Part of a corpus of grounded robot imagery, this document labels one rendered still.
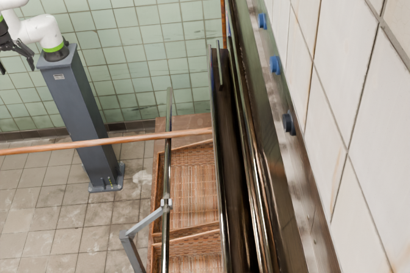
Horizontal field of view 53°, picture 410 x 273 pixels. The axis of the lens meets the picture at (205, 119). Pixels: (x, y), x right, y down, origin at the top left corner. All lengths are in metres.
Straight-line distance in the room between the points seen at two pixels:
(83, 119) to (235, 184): 1.57
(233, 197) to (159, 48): 1.91
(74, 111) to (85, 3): 0.74
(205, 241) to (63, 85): 1.26
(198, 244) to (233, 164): 0.73
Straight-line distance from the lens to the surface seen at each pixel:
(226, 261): 1.27
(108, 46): 3.17
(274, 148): 1.02
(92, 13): 3.04
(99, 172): 3.21
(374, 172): 0.38
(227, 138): 1.58
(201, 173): 2.52
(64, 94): 2.69
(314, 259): 0.76
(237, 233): 1.34
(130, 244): 1.97
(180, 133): 1.90
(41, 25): 2.46
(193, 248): 2.18
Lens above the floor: 2.58
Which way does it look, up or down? 45 degrees down
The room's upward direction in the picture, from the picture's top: 7 degrees counter-clockwise
